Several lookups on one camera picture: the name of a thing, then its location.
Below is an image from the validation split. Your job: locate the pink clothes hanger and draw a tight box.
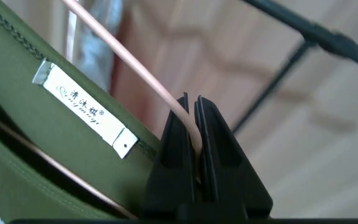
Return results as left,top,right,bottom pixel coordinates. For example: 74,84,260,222
0,0,203,220

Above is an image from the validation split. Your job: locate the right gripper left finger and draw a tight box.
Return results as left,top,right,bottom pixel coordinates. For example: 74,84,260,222
142,92,199,219

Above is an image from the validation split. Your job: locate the green garment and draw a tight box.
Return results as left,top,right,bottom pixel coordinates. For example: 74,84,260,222
0,0,162,222

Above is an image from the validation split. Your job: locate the black clothes rack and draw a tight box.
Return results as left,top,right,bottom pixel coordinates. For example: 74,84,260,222
232,0,358,134

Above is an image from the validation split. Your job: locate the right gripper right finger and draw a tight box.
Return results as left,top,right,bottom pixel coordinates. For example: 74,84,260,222
193,95,274,219

